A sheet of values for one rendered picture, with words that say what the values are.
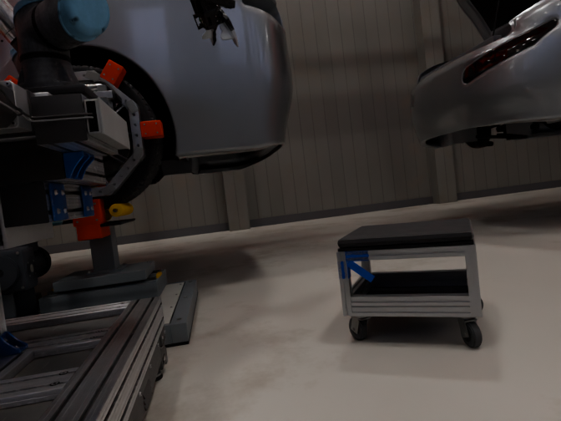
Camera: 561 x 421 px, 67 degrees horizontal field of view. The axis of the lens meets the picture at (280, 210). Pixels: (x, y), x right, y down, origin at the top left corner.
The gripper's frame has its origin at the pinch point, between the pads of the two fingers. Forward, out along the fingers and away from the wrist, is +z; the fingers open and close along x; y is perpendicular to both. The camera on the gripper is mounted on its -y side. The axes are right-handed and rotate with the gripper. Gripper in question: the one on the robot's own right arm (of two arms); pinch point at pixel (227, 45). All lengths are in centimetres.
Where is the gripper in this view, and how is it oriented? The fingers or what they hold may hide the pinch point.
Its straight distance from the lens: 170.2
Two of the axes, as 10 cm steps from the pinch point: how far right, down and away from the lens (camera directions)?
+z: 2.6, 7.6, 6.0
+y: -6.8, 5.9, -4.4
